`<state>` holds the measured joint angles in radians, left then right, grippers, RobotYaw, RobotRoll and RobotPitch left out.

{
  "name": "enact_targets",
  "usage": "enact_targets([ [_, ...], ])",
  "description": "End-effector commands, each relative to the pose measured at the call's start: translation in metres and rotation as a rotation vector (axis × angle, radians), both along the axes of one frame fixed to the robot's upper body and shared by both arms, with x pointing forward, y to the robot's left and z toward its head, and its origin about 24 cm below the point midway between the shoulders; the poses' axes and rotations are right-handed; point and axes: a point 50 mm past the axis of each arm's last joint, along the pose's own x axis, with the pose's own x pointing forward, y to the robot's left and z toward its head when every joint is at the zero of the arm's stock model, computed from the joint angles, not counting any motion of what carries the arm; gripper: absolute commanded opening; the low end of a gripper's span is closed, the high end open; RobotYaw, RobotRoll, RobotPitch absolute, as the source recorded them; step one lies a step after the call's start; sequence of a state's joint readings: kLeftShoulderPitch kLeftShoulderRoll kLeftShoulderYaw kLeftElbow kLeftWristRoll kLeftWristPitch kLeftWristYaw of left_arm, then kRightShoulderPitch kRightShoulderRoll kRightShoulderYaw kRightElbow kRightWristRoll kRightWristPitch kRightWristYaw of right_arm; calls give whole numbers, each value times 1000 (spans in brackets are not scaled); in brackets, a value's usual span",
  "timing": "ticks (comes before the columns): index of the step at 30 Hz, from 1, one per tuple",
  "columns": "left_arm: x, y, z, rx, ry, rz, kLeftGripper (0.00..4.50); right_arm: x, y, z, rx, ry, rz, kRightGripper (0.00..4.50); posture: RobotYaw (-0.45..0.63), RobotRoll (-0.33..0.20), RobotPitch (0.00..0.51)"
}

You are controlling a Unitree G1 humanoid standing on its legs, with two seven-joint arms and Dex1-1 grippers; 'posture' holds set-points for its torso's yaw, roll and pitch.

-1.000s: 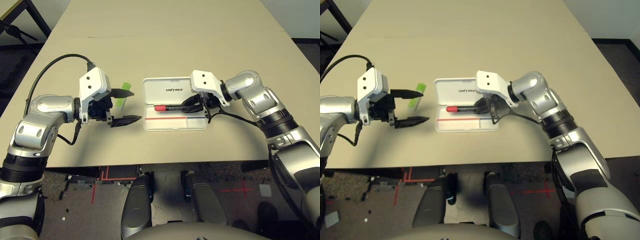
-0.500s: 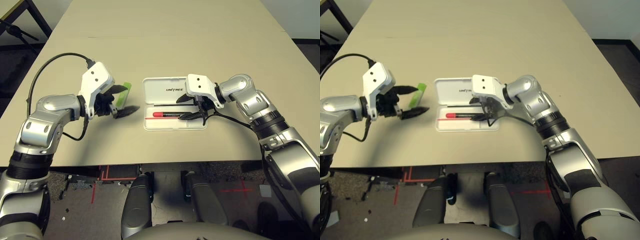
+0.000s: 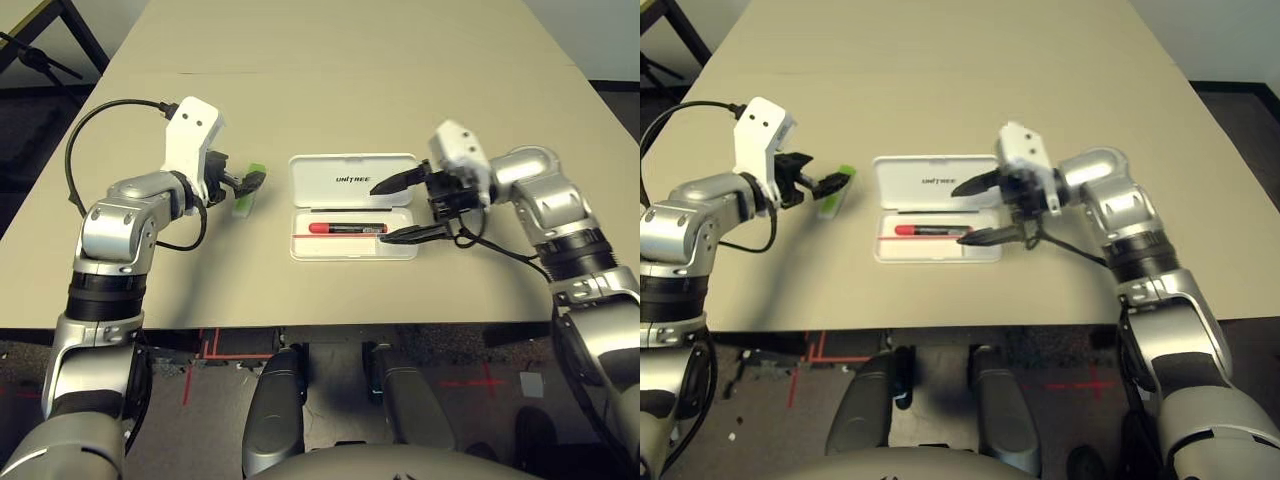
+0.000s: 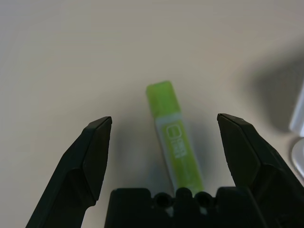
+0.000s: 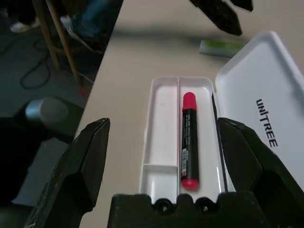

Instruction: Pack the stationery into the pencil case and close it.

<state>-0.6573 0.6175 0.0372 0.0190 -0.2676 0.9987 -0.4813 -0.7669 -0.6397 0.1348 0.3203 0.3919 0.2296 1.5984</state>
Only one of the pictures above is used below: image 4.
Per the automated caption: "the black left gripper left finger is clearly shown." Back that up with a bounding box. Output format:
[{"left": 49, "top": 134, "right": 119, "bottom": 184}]
[{"left": 25, "top": 116, "right": 113, "bottom": 228}]

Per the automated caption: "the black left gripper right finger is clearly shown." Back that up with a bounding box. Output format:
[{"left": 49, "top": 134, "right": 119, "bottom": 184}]
[{"left": 217, "top": 113, "right": 304, "bottom": 228}]

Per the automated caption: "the white plastic pencil case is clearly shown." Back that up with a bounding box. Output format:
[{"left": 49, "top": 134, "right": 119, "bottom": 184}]
[{"left": 289, "top": 83, "right": 304, "bottom": 179}]

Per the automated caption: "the green highlighter pen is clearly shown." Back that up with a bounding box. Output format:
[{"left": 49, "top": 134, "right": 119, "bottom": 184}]
[{"left": 145, "top": 80, "right": 205, "bottom": 194}]

